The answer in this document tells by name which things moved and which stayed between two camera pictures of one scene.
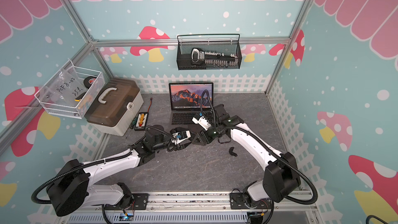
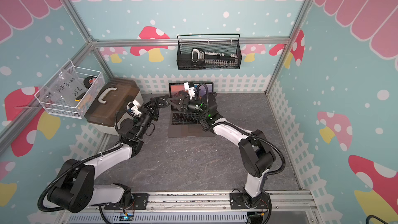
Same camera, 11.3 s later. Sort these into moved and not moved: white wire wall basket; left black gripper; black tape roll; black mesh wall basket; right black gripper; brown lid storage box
Moved: right black gripper; left black gripper
Not moved: black mesh wall basket; white wire wall basket; brown lid storage box; black tape roll
